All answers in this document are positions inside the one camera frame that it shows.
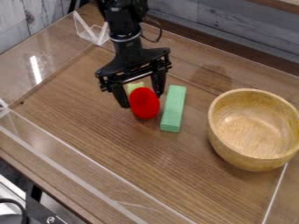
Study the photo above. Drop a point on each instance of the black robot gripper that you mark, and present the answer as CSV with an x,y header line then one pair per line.
x,y
133,62

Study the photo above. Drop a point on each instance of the red plush strawberry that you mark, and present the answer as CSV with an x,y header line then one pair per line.
x,y
143,101

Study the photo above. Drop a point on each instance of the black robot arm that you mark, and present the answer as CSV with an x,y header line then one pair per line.
x,y
125,15

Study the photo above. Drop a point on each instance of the green foam block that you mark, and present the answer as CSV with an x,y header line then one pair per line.
x,y
173,110

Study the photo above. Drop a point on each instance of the wooden bowl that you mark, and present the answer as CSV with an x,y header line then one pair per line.
x,y
254,129

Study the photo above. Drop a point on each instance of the clear acrylic front barrier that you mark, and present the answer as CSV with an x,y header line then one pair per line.
x,y
89,188

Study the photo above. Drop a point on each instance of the clear acrylic corner bracket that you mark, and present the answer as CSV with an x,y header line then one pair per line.
x,y
95,33

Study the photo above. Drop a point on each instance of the black metal table frame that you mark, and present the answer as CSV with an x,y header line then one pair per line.
x,y
46,210

